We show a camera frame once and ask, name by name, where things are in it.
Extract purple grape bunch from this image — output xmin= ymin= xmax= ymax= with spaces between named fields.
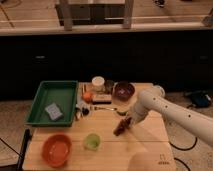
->
xmin=114 ymin=118 xmax=131 ymax=136

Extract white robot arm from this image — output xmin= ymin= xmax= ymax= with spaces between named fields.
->
xmin=127 ymin=85 xmax=213 ymax=147

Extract dark purple bowl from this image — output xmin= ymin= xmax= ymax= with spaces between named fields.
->
xmin=114 ymin=82 xmax=135 ymax=101

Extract red orange bowl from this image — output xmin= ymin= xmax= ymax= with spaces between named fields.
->
xmin=41 ymin=133 xmax=72 ymax=168

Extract green cucumber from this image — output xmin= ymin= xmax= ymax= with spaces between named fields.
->
xmin=116 ymin=110 xmax=129 ymax=116

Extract metal spoon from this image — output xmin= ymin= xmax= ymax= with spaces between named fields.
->
xmin=90 ymin=106 xmax=117 ymax=111

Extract dark glass jar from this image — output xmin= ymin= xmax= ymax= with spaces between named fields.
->
xmin=104 ymin=80 xmax=115 ymax=94

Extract wooden block brush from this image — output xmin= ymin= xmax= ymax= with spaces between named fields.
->
xmin=92 ymin=94 xmax=112 ymax=104

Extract green plastic cup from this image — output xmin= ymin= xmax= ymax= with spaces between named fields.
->
xmin=83 ymin=133 xmax=101 ymax=150

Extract dark small round object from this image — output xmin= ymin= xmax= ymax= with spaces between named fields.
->
xmin=82 ymin=108 xmax=90 ymax=116

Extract small orange fruit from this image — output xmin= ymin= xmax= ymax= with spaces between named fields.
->
xmin=83 ymin=92 xmax=92 ymax=103

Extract white lidded jar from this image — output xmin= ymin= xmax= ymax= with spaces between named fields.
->
xmin=92 ymin=76 xmax=105 ymax=92

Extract wooden sticks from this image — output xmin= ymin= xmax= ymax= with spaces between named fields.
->
xmin=82 ymin=84 xmax=86 ymax=94

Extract dark bag on floor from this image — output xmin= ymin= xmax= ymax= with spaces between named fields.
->
xmin=186 ymin=91 xmax=212 ymax=108

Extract green plastic tray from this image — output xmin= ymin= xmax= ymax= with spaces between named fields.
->
xmin=26 ymin=81 xmax=78 ymax=127

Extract blue grey sponge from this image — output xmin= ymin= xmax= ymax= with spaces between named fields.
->
xmin=45 ymin=103 xmax=63 ymax=121

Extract black cable on floor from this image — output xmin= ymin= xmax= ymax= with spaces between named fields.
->
xmin=168 ymin=141 xmax=199 ymax=152

